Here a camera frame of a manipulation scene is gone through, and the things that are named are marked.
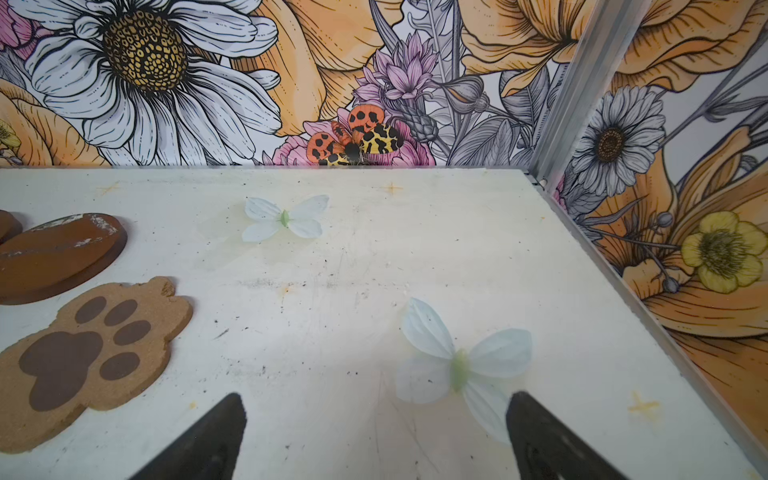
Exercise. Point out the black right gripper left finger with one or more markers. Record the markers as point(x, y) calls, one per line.
point(207, 450)

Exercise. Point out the paw print cork coaster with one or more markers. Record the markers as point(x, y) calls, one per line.
point(104, 348)

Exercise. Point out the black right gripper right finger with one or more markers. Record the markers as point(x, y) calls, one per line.
point(545, 448)

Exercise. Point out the brown round wooden coaster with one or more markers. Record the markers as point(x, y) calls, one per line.
point(56, 256)

